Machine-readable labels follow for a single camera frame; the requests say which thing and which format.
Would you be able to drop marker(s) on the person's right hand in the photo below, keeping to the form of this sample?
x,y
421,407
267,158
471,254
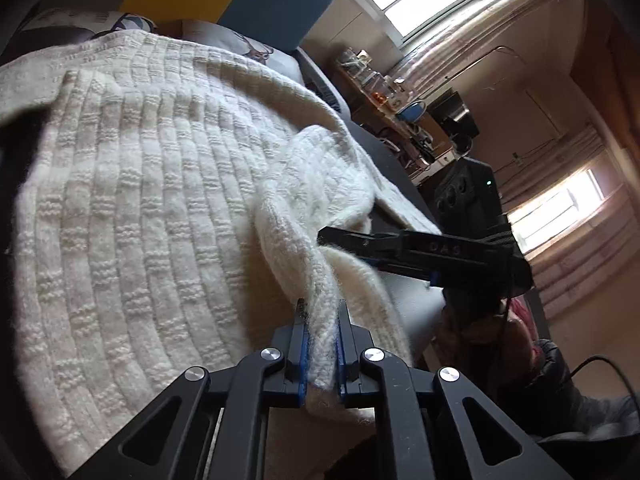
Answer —
x,y
480,345

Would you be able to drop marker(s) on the oranges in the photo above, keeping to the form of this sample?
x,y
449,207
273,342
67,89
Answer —
x,y
378,96

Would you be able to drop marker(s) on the grey deer print pillow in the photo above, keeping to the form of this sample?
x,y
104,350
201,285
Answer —
x,y
250,52

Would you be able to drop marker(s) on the black padded massage bed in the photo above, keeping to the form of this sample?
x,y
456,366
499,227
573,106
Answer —
x,y
380,160

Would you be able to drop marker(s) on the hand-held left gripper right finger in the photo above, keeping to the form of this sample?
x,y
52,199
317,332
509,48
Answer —
x,y
400,410

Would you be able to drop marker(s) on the bear print pillow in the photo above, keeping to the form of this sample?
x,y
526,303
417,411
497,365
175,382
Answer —
x,y
100,20

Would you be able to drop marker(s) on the grey yellow blue sofa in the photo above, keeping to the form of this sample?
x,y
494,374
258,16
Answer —
x,y
275,0

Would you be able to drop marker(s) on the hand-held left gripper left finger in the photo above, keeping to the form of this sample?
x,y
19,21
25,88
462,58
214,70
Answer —
x,y
240,410

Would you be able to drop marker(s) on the wooden side desk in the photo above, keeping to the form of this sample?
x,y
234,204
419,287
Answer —
x,y
380,120

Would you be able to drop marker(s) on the small bright window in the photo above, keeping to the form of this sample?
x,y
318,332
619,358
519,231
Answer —
x,y
555,210

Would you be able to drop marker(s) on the pink cloth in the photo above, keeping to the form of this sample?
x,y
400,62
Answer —
x,y
522,317

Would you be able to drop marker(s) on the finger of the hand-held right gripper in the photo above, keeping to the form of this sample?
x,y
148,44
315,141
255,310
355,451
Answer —
x,y
405,271
360,242

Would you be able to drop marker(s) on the black monitor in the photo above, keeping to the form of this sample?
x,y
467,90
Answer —
x,y
452,110

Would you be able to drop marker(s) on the blue round mirror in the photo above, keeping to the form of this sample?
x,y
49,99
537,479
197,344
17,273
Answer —
x,y
412,111

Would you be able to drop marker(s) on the row of clear containers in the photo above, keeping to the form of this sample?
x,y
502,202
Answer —
x,y
360,65

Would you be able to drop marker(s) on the cream knit sweater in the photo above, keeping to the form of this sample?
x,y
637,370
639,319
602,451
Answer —
x,y
175,210

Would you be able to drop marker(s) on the pale sheer curtain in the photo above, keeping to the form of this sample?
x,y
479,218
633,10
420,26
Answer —
x,y
575,280
500,35

